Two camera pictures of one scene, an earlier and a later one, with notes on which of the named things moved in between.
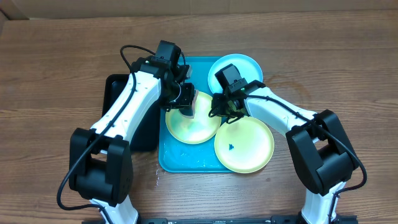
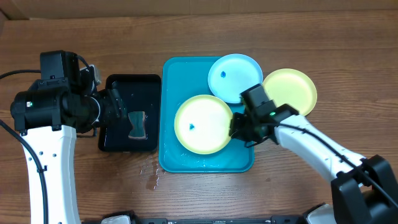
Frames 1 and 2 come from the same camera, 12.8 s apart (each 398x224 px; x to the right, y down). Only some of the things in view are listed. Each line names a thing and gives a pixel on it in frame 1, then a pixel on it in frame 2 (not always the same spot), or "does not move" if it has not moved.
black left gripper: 186,101 to 115,109
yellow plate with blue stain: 199,129 to 291,87
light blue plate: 248,66 does not move
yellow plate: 245,145 to 201,124
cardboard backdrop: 35,9 does not move
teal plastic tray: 176,157 does not move
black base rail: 239,219 does not move
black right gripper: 219,111 to 237,132
